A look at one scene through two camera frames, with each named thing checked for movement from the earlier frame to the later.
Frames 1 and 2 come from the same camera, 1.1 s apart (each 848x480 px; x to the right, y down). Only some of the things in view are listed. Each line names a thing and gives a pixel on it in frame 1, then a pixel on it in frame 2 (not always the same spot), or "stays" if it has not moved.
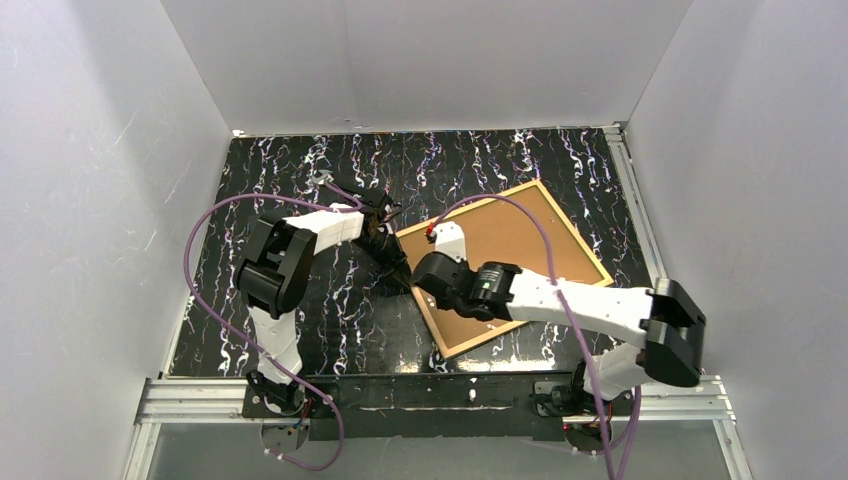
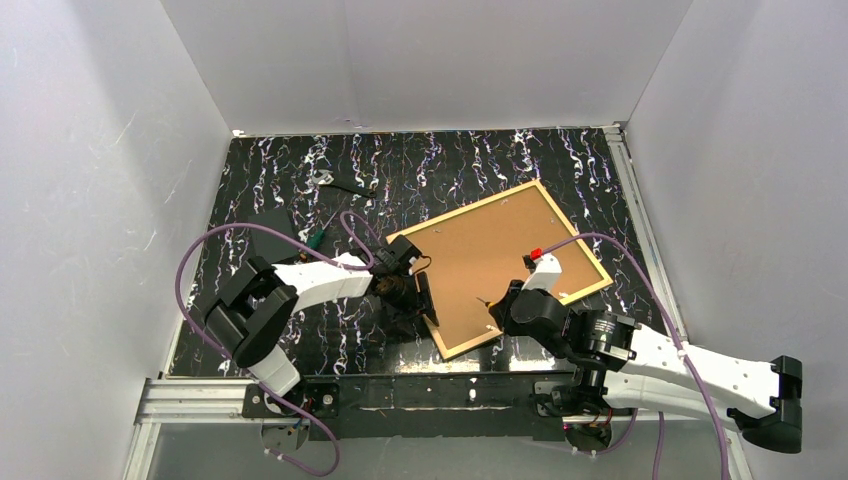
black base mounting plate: (487, 406) stays
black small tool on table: (324, 177) stays
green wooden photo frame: (498, 230) stays
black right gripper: (429, 273) → (506, 312)
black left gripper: (385, 250) → (416, 302)
